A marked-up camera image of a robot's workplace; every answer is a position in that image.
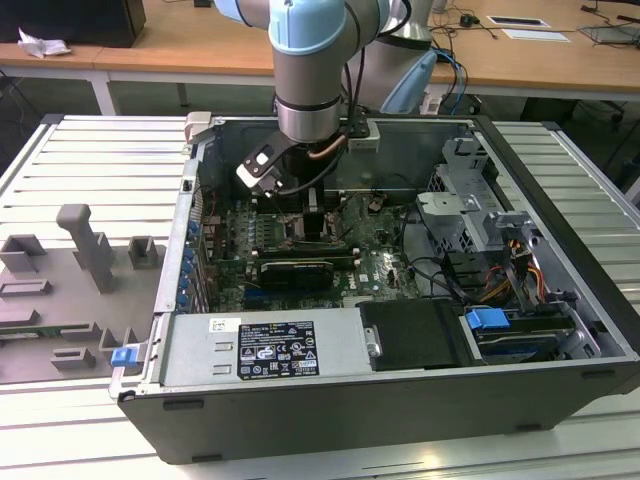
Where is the metal socket cover frame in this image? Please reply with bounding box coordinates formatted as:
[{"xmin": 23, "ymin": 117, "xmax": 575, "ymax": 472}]
[{"xmin": 284, "ymin": 213, "xmax": 347, "ymax": 249}]

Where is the black RAM slot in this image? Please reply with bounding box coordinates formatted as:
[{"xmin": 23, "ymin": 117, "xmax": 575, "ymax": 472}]
[
  {"xmin": 254, "ymin": 203, "xmax": 347, "ymax": 212},
  {"xmin": 254, "ymin": 192, "xmax": 346, "ymax": 201},
  {"xmin": 254, "ymin": 244, "xmax": 359, "ymax": 252},
  {"xmin": 252, "ymin": 258, "xmax": 362, "ymax": 267},
  {"xmin": 254, "ymin": 198, "xmax": 346, "ymax": 206},
  {"xmin": 253, "ymin": 254, "xmax": 361, "ymax": 262},
  {"xmin": 254, "ymin": 249, "xmax": 360, "ymax": 257}
]

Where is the CPU socket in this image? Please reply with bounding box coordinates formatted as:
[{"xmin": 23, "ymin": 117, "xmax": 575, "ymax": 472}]
[{"xmin": 282, "ymin": 212, "xmax": 349, "ymax": 250}]

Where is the silver finned heat sink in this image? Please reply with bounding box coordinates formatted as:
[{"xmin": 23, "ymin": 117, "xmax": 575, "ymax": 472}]
[{"xmin": 248, "ymin": 212, "xmax": 282, "ymax": 250}]

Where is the black graphics card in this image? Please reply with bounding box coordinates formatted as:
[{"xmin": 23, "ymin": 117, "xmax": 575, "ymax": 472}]
[{"xmin": 258, "ymin": 257, "xmax": 335, "ymax": 292}]

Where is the green motherboard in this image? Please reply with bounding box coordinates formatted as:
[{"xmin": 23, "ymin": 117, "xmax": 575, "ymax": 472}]
[{"xmin": 197, "ymin": 189, "xmax": 424, "ymax": 312}]

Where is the grey metal disk bay cage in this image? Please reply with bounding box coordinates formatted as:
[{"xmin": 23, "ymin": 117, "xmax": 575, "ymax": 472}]
[{"xmin": 415, "ymin": 135, "xmax": 544, "ymax": 254}]

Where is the long wooden desk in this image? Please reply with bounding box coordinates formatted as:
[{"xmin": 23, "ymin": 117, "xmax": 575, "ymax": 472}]
[{"xmin": 0, "ymin": 0, "xmax": 640, "ymax": 117}]

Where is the grey power supply box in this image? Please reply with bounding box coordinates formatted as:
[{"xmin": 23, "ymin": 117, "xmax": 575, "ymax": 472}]
[{"xmin": 160, "ymin": 305, "xmax": 382, "ymax": 387}]

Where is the hard disk in blue carrier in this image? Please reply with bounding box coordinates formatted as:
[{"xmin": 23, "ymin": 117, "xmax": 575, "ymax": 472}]
[{"xmin": 463, "ymin": 307, "xmax": 571, "ymax": 364}]

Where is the black and grey PC case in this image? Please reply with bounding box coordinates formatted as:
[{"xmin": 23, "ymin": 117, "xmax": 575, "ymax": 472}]
[{"xmin": 109, "ymin": 112, "xmax": 640, "ymax": 464}]

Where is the black box on desk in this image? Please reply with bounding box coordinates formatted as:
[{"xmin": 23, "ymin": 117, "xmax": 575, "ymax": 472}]
[{"xmin": 0, "ymin": 0, "xmax": 147, "ymax": 50}]

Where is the grey parts rack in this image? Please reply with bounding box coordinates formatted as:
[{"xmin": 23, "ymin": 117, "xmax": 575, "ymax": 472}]
[{"xmin": 0, "ymin": 202, "xmax": 169, "ymax": 386}]

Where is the crumpled white paper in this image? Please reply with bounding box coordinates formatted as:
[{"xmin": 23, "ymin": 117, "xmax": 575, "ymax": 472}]
[{"xmin": 17, "ymin": 26, "xmax": 72, "ymax": 57}]

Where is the green RAM stick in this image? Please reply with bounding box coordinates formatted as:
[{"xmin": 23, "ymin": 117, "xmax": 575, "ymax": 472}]
[{"xmin": 0, "ymin": 323, "xmax": 99, "ymax": 337}]

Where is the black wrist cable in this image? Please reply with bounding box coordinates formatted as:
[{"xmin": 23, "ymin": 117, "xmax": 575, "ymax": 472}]
[{"xmin": 272, "ymin": 112, "xmax": 369, "ymax": 197}]

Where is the copper coloured wrist cable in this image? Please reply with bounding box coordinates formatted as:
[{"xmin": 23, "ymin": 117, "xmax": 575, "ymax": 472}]
[{"xmin": 308, "ymin": 133, "xmax": 348, "ymax": 162}]

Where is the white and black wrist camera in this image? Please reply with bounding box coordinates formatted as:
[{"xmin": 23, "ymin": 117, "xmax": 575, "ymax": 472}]
[{"xmin": 235, "ymin": 130, "xmax": 292, "ymax": 200}]

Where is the blue cable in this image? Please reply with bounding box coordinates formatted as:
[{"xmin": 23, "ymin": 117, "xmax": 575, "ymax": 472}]
[{"xmin": 433, "ymin": 47, "xmax": 470, "ymax": 104}]

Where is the black data cable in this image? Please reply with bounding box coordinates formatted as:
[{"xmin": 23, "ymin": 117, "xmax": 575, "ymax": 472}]
[{"xmin": 399, "ymin": 207, "xmax": 469, "ymax": 306}]

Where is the black plastic air duct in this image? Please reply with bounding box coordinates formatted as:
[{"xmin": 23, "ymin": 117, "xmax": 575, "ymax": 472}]
[{"xmin": 358, "ymin": 298, "xmax": 474, "ymax": 372}]

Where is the orange yellow wire bundle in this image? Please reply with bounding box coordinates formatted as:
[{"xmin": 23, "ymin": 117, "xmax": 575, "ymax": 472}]
[{"xmin": 479, "ymin": 238, "xmax": 546, "ymax": 304}]

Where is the grey desk cable grommet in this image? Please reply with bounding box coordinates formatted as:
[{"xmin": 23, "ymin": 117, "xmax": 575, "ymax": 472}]
[{"xmin": 486, "ymin": 14, "xmax": 551, "ymax": 29}]

